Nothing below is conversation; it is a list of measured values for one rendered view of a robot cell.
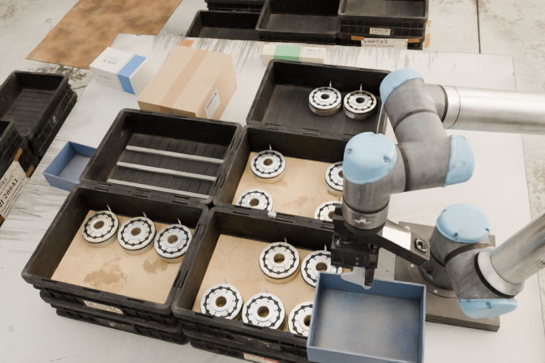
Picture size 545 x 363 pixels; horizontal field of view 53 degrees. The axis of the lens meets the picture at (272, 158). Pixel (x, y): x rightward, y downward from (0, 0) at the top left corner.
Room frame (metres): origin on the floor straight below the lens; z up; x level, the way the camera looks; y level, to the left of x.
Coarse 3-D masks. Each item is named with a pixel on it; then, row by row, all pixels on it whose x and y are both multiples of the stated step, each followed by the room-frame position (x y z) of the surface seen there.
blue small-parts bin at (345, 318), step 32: (320, 288) 0.49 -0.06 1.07; (352, 288) 0.48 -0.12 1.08; (384, 288) 0.46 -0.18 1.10; (416, 288) 0.44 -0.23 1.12; (320, 320) 0.43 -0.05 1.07; (352, 320) 0.42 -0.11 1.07; (384, 320) 0.41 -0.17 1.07; (416, 320) 0.40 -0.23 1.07; (320, 352) 0.35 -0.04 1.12; (352, 352) 0.34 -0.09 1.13; (384, 352) 0.35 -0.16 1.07; (416, 352) 0.34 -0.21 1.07
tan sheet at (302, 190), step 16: (288, 160) 1.04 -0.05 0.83; (304, 160) 1.03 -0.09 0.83; (288, 176) 0.98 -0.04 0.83; (304, 176) 0.97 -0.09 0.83; (320, 176) 0.96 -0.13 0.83; (240, 192) 0.94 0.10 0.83; (272, 192) 0.93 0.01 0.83; (288, 192) 0.92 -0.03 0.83; (304, 192) 0.91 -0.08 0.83; (320, 192) 0.90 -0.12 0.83; (288, 208) 0.86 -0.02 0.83; (304, 208) 0.86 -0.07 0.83
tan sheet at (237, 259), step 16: (224, 240) 0.79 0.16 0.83; (240, 240) 0.78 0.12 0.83; (224, 256) 0.74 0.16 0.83; (240, 256) 0.73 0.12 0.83; (256, 256) 0.73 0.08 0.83; (304, 256) 0.71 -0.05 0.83; (208, 272) 0.70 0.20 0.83; (224, 272) 0.69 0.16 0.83; (240, 272) 0.69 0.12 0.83; (256, 272) 0.68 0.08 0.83; (240, 288) 0.64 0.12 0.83; (256, 288) 0.64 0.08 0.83; (272, 288) 0.63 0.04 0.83; (288, 288) 0.62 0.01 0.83; (304, 288) 0.62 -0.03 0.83; (224, 304) 0.61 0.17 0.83; (288, 304) 0.58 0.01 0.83; (240, 320) 0.56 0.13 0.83
